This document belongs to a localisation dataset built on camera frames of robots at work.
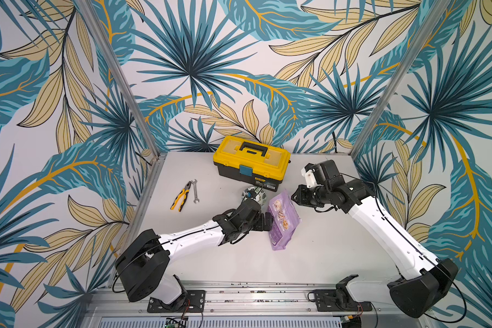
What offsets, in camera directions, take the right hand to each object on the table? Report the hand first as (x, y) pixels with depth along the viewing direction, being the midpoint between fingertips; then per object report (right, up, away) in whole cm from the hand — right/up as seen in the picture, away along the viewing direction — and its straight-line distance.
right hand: (282, 203), depth 73 cm
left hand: (-6, -8, +9) cm, 13 cm away
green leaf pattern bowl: (-10, +4, +3) cm, 11 cm away
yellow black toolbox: (-9, +16, +21) cm, 28 cm away
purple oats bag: (+1, -7, +4) cm, 8 cm away
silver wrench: (-37, -2, +27) cm, 46 cm away
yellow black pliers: (-44, +1, +27) cm, 52 cm away
